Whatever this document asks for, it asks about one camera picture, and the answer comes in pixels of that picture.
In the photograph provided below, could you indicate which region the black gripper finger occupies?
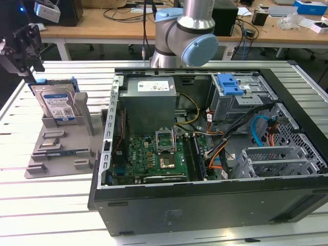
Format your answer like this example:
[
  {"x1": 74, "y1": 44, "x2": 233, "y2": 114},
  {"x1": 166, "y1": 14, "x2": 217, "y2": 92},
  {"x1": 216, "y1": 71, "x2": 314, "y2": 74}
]
[
  {"x1": 14, "y1": 23, "x2": 46, "y2": 73},
  {"x1": 0, "y1": 42, "x2": 35, "y2": 84}
]

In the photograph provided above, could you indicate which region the hard disk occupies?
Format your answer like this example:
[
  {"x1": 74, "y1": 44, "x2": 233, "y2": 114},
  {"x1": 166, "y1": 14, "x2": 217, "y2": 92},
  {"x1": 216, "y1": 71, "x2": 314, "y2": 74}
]
[{"x1": 27, "y1": 76, "x2": 79, "y2": 121}]

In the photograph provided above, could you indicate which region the grey metal disk bay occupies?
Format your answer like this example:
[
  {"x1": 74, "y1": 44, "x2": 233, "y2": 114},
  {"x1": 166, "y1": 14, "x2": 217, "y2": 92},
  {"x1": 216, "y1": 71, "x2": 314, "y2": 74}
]
[{"x1": 230, "y1": 146, "x2": 321, "y2": 180}]

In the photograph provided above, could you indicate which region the wooden desk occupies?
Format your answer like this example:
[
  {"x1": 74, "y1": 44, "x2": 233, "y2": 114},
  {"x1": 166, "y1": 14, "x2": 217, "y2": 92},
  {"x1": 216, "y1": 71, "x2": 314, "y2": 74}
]
[{"x1": 0, "y1": 0, "x2": 328, "y2": 61}]

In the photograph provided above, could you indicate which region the large black box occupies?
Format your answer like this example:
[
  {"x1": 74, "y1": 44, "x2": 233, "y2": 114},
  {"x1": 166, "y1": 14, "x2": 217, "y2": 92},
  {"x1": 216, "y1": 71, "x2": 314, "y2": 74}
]
[{"x1": 0, "y1": 0, "x2": 84, "y2": 27}]

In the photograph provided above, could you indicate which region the grey parts rack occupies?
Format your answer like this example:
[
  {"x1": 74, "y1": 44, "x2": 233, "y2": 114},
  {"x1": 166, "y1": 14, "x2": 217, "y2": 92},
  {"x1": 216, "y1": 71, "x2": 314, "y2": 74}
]
[{"x1": 24, "y1": 92, "x2": 110, "y2": 179}]

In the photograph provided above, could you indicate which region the RAM stick on rack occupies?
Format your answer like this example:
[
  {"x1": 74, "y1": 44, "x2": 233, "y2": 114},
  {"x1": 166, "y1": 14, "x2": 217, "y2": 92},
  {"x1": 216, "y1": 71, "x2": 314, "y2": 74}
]
[{"x1": 45, "y1": 150, "x2": 77, "y2": 156}]

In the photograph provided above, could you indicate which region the grey power supply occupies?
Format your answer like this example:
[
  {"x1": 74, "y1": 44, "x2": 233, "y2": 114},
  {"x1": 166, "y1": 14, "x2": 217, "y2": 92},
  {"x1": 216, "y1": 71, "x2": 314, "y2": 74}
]
[{"x1": 119, "y1": 77, "x2": 180, "y2": 136}]

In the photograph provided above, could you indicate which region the metal socket cover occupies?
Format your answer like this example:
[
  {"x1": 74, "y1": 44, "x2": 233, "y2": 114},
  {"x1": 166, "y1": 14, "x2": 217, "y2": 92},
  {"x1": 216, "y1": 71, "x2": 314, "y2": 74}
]
[{"x1": 155, "y1": 127, "x2": 177, "y2": 154}]

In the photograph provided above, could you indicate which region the green motherboard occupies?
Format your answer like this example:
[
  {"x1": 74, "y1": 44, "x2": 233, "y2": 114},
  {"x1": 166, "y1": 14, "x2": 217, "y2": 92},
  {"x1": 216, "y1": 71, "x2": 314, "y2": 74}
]
[{"x1": 111, "y1": 134, "x2": 208, "y2": 185}]

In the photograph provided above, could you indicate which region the CPU socket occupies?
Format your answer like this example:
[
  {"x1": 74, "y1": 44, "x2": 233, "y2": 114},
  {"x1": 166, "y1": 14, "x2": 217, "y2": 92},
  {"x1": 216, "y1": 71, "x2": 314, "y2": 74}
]
[{"x1": 158, "y1": 156, "x2": 176, "y2": 170}]

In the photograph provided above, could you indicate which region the black graphics card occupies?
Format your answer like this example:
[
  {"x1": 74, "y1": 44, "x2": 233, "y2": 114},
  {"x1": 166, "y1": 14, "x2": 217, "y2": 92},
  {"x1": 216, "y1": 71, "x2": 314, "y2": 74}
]
[{"x1": 142, "y1": 174, "x2": 188, "y2": 183}]

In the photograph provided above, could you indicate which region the small black box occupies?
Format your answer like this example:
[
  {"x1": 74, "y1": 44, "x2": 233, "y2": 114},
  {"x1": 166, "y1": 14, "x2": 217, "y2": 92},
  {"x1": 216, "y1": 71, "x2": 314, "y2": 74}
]
[{"x1": 212, "y1": 5, "x2": 239, "y2": 37}]

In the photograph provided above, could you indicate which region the black RAM slot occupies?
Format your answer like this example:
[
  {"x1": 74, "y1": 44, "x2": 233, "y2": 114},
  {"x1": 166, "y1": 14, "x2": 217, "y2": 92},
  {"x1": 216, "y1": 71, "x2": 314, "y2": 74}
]
[{"x1": 182, "y1": 135, "x2": 196, "y2": 180}]

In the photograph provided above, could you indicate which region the blue plastic latch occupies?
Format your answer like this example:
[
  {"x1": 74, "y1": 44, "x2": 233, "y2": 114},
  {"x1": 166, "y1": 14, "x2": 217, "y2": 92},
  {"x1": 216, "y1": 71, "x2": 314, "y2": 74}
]
[{"x1": 216, "y1": 73, "x2": 244, "y2": 96}]

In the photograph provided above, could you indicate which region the grey metal drive cage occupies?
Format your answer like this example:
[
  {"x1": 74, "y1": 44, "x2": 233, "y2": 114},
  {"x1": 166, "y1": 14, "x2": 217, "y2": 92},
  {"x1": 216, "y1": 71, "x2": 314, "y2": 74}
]
[{"x1": 209, "y1": 73, "x2": 279, "y2": 124}]

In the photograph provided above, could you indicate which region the installed RAM stick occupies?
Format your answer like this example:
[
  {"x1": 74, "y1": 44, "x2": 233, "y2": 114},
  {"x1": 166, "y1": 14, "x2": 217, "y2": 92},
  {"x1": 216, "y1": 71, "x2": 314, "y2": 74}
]
[{"x1": 192, "y1": 135, "x2": 208, "y2": 179}]

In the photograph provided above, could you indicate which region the black PC case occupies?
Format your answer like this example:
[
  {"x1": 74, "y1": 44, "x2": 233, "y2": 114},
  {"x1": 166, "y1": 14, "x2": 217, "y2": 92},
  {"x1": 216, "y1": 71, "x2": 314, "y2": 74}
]
[{"x1": 87, "y1": 67, "x2": 328, "y2": 238}]

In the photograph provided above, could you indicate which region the grey flat box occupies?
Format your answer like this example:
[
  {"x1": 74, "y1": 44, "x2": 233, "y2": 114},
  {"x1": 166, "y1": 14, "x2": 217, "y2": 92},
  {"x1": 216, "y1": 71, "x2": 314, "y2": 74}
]
[{"x1": 268, "y1": 5, "x2": 299, "y2": 18}]

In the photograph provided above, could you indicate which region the clear plastic bag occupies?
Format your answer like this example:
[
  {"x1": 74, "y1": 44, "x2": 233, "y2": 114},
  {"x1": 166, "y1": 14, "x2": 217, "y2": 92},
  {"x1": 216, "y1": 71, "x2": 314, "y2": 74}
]
[{"x1": 279, "y1": 12, "x2": 301, "y2": 30}]

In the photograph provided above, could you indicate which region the blue cardboard box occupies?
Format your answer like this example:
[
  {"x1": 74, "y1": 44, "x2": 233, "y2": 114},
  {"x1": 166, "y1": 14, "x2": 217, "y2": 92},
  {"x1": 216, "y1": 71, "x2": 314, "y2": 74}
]
[{"x1": 293, "y1": 0, "x2": 328, "y2": 16}]

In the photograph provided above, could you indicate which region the white open box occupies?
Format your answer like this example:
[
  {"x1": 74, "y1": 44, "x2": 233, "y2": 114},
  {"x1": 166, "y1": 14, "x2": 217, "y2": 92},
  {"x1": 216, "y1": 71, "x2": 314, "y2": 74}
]
[{"x1": 309, "y1": 20, "x2": 328, "y2": 34}]

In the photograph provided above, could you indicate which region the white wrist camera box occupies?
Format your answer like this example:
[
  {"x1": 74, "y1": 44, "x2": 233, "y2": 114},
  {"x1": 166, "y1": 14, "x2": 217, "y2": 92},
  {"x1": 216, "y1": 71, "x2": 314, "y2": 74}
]
[{"x1": 33, "y1": 0, "x2": 62, "y2": 24}]

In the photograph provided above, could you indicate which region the thin arm base cable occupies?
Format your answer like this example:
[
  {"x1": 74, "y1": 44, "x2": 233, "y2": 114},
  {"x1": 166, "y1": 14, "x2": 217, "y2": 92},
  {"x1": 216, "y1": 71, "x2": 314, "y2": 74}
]
[{"x1": 141, "y1": 0, "x2": 157, "y2": 62}]

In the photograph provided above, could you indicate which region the red black twisted wire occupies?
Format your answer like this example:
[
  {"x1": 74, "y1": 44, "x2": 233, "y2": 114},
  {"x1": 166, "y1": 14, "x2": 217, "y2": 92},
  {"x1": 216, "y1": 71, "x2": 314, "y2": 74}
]
[{"x1": 114, "y1": 107, "x2": 128, "y2": 152}]

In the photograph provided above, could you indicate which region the yellow wire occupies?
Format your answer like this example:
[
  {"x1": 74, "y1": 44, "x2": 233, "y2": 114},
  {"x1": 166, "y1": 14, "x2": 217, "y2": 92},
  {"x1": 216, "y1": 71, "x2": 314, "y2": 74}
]
[{"x1": 175, "y1": 93, "x2": 200, "y2": 126}]

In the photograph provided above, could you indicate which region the grey wire bundle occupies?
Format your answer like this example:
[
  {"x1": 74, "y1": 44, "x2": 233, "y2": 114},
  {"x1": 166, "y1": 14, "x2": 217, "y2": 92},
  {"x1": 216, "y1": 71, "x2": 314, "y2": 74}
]
[{"x1": 174, "y1": 125, "x2": 224, "y2": 137}]

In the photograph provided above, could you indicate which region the black cable bundle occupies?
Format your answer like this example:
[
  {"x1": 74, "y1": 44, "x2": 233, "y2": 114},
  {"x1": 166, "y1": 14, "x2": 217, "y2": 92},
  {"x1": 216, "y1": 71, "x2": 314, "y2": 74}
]
[{"x1": 204, "y1": 102, "x2": 279, "y2": 158}]

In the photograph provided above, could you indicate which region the orange wire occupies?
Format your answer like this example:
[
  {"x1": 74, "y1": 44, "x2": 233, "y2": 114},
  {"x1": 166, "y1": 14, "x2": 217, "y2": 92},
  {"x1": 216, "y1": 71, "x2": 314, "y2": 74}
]
[
  {"x1": 209, "y1": 147, "x2": 226, "y2": 170},
  {"x1": 265, "y1": 128, "x2": 277, "y2": 147}
]

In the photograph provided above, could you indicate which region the blue wire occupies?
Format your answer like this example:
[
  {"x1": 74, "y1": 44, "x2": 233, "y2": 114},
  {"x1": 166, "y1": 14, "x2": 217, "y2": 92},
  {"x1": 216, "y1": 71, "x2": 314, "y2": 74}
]
[{"x1": 252, "y1": 115, "x2": 273, "y2": 148}]

